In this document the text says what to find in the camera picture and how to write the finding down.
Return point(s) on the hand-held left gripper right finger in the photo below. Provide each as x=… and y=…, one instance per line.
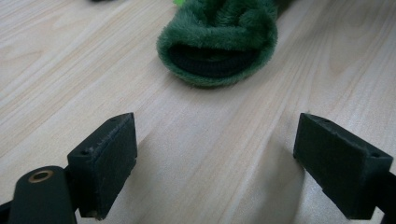
x=339, y=168

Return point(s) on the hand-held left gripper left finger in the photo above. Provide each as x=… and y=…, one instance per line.
x=102, y=168

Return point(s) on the green fuzzy sock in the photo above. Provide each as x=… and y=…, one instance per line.
x=218, y=43

